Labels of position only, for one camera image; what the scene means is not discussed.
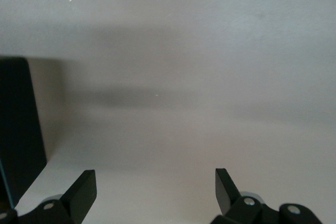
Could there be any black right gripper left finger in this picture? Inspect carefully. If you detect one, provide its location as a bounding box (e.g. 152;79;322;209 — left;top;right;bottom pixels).
15;169;97;224

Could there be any black rectangular plastic box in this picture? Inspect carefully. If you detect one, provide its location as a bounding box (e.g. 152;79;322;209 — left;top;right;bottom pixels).
0;56;48;210

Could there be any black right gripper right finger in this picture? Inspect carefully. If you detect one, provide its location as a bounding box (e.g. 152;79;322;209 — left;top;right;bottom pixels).
212;167;324;224

